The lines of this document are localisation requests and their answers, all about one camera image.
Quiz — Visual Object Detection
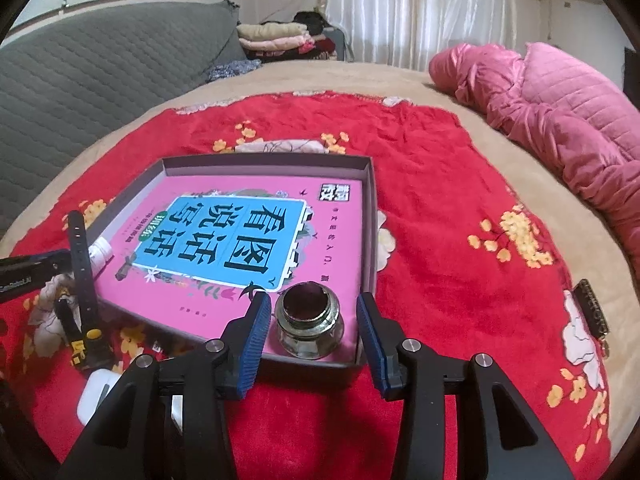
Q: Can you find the white earbuds case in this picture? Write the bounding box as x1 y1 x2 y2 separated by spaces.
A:
76 369 183 433

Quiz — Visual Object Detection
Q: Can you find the grey cardboard box tray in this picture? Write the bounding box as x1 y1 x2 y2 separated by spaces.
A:
89 155 377 368

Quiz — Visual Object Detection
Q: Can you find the white curtain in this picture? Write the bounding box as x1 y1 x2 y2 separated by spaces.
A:
320 0 532 70

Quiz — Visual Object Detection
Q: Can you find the pile of folded clothes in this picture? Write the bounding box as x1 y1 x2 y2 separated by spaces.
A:
237 10 347 63

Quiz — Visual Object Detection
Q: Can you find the grey quilted sofa cover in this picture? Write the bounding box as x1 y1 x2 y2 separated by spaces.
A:
0 0 247 236

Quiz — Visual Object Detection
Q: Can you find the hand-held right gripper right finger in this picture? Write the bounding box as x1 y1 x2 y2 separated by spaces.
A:
356 291 576 480

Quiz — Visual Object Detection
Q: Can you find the red floral blanket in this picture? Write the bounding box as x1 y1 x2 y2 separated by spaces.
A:
0 91 626 480

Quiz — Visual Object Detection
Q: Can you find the blue patterned cloth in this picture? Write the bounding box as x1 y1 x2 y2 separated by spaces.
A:
206 58 264 82

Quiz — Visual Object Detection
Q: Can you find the pink quilted duvet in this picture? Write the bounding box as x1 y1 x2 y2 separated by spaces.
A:
428 42 640 281

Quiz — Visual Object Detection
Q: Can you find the beige bed cover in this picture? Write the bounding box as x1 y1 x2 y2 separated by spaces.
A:
0 59 640 466

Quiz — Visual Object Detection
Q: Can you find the black and yellow wristwatch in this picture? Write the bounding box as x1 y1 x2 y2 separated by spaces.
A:
54 210 113 372

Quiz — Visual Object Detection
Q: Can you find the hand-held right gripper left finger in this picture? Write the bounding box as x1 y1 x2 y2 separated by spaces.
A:
57 291 273 480

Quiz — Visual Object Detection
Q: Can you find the pink and blue book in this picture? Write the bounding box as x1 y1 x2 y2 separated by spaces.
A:
95 175 365 348

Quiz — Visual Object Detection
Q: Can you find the black flat screen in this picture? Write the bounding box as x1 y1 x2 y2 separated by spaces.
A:
623 46 640 97

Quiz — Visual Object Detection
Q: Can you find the small glass jar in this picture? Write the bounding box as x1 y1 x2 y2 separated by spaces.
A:
273 282 346 360

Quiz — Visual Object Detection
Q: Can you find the white pill bottle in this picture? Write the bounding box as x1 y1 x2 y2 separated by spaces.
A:
89 241 114 276

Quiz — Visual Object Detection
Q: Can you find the dark patterned tag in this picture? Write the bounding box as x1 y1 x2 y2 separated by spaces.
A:
574 279 610 357

